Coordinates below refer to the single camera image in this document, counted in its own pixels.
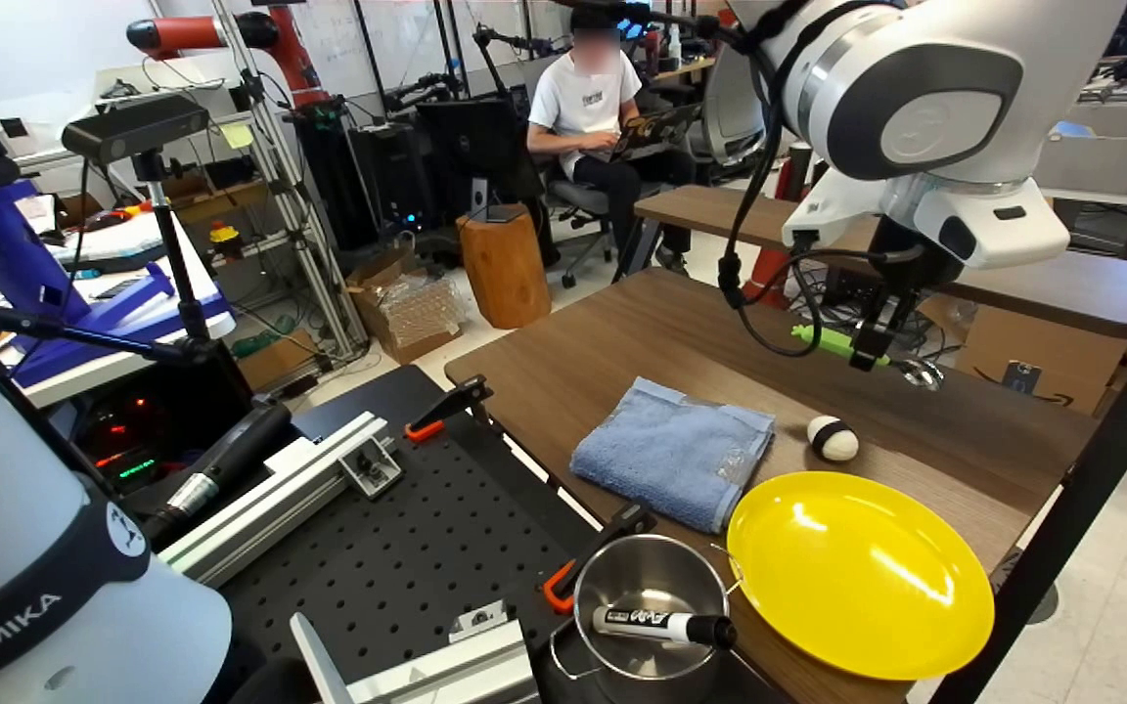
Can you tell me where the stainless steel pot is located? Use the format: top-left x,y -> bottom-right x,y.
543,528 -> 739,688

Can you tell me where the metal frame rack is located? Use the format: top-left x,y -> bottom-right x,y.
204,0 -> 375,373

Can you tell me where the white and black ball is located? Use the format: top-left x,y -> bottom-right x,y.
803,409 -> 865,469

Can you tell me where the seated person in white shirt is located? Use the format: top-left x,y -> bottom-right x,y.
520,0 -> 711,287

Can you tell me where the yellow plastic plate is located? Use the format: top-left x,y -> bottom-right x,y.
726,469 -> 997,685

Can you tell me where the long aluminium extrusion rail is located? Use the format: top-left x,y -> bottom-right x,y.
154,407 -> 407,589

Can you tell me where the red robot arm link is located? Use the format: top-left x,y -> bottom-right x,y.
123,0 -> 333,114

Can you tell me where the blue machine stand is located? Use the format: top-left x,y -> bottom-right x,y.
0,61 -> 240,396

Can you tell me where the black perforated breadboard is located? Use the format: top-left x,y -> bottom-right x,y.
216,365 -> 791,704

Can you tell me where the black cylindrical tool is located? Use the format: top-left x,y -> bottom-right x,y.
147,399 -> 297,540

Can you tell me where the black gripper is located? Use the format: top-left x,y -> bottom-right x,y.
846,214 -> 967,377

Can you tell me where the printed cardboard box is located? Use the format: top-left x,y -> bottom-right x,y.
950,303 -> 1127,424

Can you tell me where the short orange black clamp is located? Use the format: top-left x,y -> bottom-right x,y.
535,502 -> 659,618

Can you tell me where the grey box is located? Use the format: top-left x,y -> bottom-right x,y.
1037,125 -> 1127,205

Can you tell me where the black camera on tripod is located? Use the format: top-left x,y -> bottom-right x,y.
58,91 -> 218,347

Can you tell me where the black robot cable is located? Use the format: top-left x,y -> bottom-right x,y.
711,11 -> 830,365

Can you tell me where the open cardboard box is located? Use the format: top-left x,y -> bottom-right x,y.
346,250 -> 465,368

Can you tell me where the aluminium corner bracket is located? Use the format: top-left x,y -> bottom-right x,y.
285,598 -> 543,704

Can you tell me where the long orange black clamp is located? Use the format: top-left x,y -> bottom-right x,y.
401,377 -> 496,449

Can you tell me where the folded blue towel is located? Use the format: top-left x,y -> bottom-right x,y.
568,377 -> 780,536

